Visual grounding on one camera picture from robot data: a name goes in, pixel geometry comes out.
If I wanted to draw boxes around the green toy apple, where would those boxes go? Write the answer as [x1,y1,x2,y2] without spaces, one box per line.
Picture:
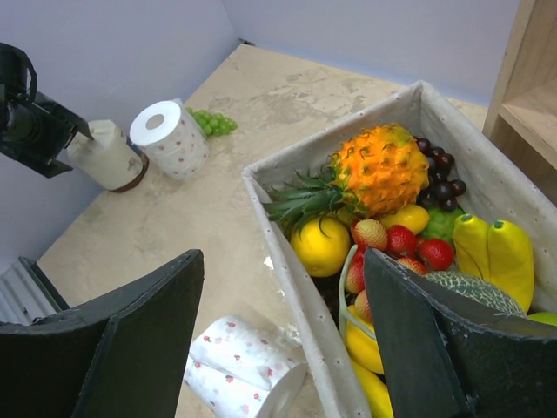
[527,311,557,327]

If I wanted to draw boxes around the floral paper roll lying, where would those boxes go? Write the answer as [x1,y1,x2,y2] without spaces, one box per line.
[184,315,308,417]

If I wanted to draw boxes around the floral paper roll back left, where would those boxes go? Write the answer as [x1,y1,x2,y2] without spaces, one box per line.
[130,98,210,180]

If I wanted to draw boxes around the green netted toy melon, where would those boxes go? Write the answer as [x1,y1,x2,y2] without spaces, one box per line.
[425,271,527,318]

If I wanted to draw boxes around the black aluminium base frame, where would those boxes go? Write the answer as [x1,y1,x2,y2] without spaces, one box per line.
[1,257,70,326]

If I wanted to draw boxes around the green grape bunch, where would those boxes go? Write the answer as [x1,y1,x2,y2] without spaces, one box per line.
[186,107,238,136]

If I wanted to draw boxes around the paper roll edge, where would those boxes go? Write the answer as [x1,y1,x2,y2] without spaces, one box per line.
[66,119,149,192]

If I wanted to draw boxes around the orange toy pineapple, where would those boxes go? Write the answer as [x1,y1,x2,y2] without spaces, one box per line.
[263,123,429,230]

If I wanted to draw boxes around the yellow toy lemon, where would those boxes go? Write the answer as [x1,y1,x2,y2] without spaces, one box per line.
[290,217,352,278]

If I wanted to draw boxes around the dark purple toy grapes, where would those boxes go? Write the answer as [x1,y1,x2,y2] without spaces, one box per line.
[416,137,467,212]

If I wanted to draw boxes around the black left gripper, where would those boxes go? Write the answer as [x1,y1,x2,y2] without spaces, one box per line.
[1,44,93,179]

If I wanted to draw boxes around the wicker basket with liner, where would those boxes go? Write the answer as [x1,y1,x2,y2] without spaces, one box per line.
[242,82,556,417]

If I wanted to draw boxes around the yellow toy banana bunch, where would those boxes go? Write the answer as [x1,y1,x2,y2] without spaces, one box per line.
[453,213,534,313]

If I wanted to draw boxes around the red toy strawberry cluster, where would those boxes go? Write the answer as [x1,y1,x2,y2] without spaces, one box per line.
[344,219,454,323]

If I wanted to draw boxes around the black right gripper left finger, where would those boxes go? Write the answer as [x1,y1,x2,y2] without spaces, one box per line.
[1,249,204,417]

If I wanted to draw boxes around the wooden shelf unit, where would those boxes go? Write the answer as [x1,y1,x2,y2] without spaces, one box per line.
[483,0,556,201]

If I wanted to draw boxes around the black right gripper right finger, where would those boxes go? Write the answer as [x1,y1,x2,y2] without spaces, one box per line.
[364,248,556,417]

